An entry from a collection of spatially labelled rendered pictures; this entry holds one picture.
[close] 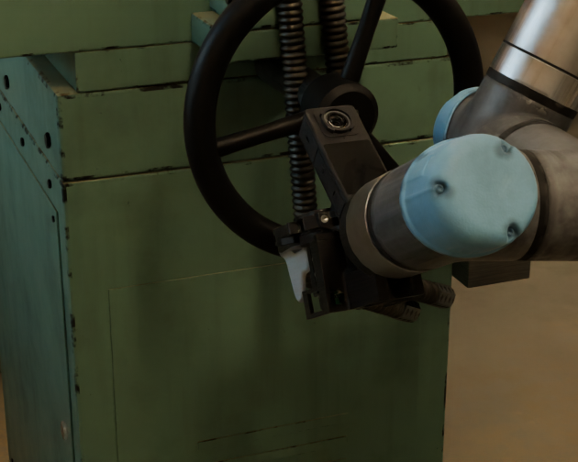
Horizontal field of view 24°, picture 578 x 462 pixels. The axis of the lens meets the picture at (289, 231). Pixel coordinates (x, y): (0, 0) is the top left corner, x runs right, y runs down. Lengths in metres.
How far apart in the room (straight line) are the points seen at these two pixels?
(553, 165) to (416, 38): 0.55
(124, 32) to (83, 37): 0.04
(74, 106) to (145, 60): 0.08
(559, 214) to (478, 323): 1.81
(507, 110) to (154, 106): 0.45
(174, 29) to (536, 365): 1.39
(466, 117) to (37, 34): 0.45
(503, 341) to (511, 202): 1.79
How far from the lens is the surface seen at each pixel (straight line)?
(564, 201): 0.88
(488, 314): 2.73
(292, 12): 1.23
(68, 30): 1.29
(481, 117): 1.01
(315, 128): 1.04
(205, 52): 1.14
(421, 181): 0.84
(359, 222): 0.93
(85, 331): 1.40
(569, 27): 1.00
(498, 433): 2.31
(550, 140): 0.95
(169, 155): 1.35
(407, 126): 1.44
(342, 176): 1.01
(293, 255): 1.11
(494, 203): 0.84
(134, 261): 1.38
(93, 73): 1.31
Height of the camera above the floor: 1.15
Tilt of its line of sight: 22 degrees down
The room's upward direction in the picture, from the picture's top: straight up
